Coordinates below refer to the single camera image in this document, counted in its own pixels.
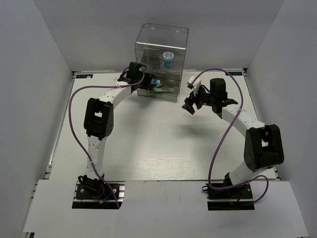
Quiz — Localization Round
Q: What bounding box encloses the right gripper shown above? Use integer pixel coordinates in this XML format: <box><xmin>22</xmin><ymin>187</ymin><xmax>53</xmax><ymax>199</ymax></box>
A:
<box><xmin>183</xmin><ymin>85</ymin><xmax>216</xmax><ymax>114</ymax></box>

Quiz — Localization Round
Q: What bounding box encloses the green highlighter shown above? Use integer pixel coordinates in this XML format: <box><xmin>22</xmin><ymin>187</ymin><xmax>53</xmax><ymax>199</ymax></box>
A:
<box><xmin>154</xmin><ymin>88</ymin><xmax>174</xmax><ymax>93</ymax></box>

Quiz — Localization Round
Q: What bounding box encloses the blue white round tape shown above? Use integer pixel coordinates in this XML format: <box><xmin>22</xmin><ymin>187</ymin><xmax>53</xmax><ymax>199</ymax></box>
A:
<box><xmin>162</xmin><ymin>51</ymin><xmax>175</xmax><ymax>68</ymax></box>

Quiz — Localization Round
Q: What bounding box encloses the clear plastic drawer organizer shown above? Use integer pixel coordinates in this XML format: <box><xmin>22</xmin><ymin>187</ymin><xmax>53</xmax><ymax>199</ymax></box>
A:
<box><xmin>135</xmin><ymin>23</ymin><xmax>189</xmax><ymax>102</ymax></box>

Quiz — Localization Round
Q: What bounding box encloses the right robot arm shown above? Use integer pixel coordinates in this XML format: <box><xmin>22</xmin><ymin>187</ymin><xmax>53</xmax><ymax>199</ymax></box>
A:
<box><xmin>182</xmin><ymin>76</ymin><xmax>284</xmax><ymax>198</ymax></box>

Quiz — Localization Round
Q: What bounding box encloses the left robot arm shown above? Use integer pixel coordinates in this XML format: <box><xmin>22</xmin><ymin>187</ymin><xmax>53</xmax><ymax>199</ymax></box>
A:
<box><xmin>82</xmin><ymin>62</ymin><xmax>155</xmax><ymax>198</ymax></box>

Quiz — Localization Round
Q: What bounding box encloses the left blue corner label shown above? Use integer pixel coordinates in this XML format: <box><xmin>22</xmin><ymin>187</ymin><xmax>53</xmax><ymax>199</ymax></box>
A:
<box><xmin>76</xmin><ymin>74</ymin><xmax>93</xmax><ymax>79</ymax></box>

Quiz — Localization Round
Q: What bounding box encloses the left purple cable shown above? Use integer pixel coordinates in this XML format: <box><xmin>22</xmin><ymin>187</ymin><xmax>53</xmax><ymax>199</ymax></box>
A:
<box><xmin>68</xmin><ymin>64</ymin><xmax>147</xmax><ymax>208</ymax></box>

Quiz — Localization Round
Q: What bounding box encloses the purple cable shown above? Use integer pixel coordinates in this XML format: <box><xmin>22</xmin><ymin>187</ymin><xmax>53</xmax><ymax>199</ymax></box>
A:
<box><xmin>192</xmin><ymin>68</ymin><xmax>269</xmax><ymax>204</ymax></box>
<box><xmin>68</xmin><ymin>64</ymin><xmax>147</xmax><ymax>208</ymax></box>

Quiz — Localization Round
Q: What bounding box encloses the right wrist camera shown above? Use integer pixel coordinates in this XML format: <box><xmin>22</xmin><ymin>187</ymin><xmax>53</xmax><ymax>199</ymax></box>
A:
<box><xmin>187</xmin><ymin>76</ymin><xmax>201</xmax><ymax>97</ymax></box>

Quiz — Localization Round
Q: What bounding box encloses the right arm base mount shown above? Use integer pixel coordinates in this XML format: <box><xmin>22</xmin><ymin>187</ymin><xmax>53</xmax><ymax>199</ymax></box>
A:
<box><xmin>202</xmin><ymin>183</ymin><xmax>255</xmax><ymax>211</ymax></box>

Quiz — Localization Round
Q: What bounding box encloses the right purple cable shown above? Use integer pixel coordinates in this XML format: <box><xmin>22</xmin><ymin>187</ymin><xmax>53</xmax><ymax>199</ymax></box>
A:
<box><xmin>192</xmin><ymin>68</ymin><xmax>269</xmax><ymax>204</ymax></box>

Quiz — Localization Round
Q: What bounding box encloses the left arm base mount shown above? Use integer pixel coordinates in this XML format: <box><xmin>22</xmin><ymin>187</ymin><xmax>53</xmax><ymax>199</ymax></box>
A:
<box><xmin>72</xmin><ymin>181</ymin><xmax>125</xmax><ymax>210</ymax></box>

